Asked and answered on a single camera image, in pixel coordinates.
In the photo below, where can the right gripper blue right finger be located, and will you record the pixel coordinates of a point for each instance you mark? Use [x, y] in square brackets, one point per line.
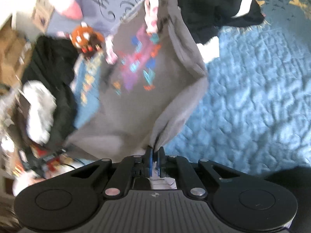
[161, 162]

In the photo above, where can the red panda plush toy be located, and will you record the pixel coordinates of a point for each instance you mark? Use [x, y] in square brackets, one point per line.
[86, 40]

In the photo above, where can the blue quilted bedspread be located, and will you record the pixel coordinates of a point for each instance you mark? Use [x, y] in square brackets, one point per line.
[255, 113]

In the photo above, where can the grey floral sweatshirt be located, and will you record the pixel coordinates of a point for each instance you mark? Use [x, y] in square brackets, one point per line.
[146, 97]

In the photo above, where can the cardboard boxes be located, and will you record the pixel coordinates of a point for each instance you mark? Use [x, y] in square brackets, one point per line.
[18, 35]

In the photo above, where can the black garment pile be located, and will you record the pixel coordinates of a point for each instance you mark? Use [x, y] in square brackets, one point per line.
[52, 64]

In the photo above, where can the lavender script pillow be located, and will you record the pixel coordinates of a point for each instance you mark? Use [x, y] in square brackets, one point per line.
[102, 15]

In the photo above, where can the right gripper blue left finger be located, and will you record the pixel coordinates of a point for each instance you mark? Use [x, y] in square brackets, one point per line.
[148, 162]

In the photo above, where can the black white garment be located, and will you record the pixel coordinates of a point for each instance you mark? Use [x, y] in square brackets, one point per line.
[205, 18]

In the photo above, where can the pink white plush ear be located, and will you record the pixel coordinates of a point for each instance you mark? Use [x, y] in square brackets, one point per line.
[68, 8]

